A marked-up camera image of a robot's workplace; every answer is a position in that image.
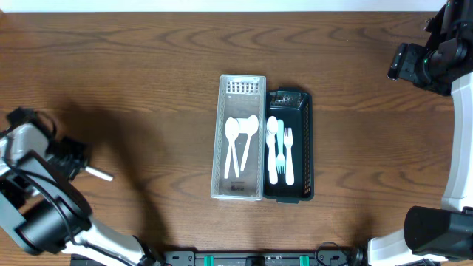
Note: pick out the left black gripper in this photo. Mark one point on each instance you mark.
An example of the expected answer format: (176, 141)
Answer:
(74, 159)

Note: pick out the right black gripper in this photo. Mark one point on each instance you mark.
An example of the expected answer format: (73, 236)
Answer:
(409, 64)

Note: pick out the white plastic spoon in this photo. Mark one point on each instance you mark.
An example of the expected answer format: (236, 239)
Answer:
(234, 158)
(231, 133)
(248, 126)
(98, 173)
(272, 128)

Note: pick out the white plastic fork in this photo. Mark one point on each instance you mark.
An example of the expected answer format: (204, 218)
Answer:
(273, 176)
(288, 143)

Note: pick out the pale blue plastic fork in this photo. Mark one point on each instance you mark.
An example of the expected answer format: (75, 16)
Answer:
(280, 158)

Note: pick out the clear perforated plastic basket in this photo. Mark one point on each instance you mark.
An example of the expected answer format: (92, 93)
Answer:
(240, 96)

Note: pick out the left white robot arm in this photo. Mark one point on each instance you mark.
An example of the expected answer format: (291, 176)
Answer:
(43, 212)

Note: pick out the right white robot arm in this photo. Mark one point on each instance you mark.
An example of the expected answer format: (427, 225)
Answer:
(432, 235)

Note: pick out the black perforated plastic basket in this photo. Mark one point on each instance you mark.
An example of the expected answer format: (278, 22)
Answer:
(295, 108)

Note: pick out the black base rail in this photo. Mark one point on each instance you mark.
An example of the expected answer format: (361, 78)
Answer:
(321, 256)

